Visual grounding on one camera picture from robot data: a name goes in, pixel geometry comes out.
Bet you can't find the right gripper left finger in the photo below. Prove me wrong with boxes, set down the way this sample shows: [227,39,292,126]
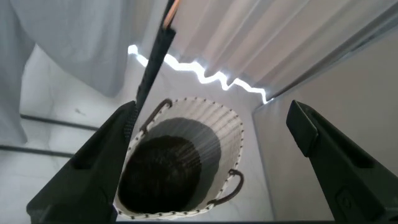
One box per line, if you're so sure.
[26,101,139,223]

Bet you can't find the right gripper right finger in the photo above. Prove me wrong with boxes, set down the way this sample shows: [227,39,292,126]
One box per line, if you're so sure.
[285,100,398,222]

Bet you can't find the pale grey shorts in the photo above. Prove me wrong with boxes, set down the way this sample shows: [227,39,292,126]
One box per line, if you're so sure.
[0,0,156,147]

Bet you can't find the white laundry basket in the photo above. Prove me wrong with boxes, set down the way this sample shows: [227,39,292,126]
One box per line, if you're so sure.
[113,96,245,220]

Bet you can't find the black clothes rack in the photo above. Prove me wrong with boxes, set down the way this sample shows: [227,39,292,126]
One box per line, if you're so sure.
[0,0,181,159]

